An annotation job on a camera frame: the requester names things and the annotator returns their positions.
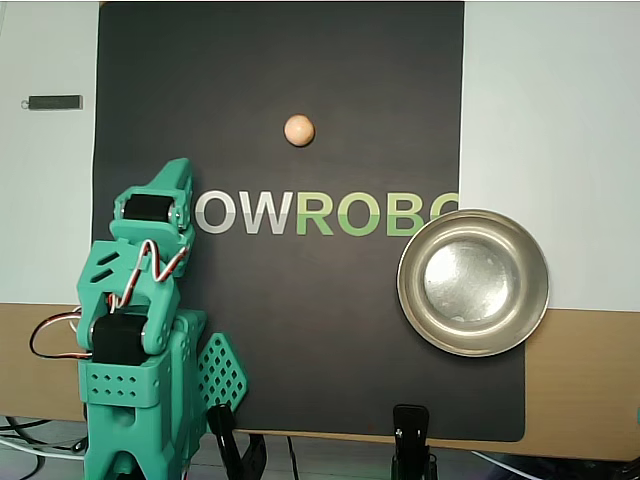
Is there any wooden ball with black base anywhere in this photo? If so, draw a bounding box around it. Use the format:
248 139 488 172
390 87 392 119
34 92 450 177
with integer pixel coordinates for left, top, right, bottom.
283 113 316 148

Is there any black WOWROBO mat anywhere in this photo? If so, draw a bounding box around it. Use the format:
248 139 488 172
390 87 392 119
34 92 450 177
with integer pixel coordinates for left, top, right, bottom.
83 1 527 444

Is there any teal perforated robot base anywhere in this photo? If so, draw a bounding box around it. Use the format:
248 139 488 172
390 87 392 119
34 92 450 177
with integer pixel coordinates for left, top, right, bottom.
172 308 250 454

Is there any black clamp right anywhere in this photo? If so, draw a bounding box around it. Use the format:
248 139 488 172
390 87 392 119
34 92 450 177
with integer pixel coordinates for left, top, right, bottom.
391 403 437 480

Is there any white cable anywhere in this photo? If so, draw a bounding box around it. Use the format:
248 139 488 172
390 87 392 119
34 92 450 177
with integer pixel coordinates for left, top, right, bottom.
0 433 87 459
469 449 534 476

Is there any black USB stick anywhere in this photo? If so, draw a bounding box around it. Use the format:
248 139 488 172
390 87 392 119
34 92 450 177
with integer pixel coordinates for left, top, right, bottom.
20 93 85 112

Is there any metal bowl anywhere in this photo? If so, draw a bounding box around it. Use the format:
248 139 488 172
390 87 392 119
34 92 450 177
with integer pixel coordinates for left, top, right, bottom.
396 207 551 358

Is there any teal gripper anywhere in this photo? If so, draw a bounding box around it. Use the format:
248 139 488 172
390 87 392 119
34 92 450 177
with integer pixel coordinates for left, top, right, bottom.
108 158 197 279

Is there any thin black cable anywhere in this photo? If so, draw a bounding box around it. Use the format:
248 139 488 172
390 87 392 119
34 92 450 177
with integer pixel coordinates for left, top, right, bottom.
286 434 302 480

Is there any gripper servo cable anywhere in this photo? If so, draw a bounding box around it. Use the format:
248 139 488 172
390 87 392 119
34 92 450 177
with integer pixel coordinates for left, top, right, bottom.
108 239 190 310

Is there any forearm servo cable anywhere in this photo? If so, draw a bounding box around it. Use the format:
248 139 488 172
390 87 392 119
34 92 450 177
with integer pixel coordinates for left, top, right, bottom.
28 308 95 359

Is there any black cable bundle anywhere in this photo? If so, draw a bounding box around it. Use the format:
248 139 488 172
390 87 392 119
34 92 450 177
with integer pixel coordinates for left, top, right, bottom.
0 413 56 480

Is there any white paper sheet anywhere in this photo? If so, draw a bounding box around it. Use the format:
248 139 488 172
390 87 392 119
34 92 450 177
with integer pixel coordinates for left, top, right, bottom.
0 0 640 312

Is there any black spring clamp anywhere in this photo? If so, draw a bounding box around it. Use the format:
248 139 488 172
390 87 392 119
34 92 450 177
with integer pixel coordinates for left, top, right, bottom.
206 403 270 480

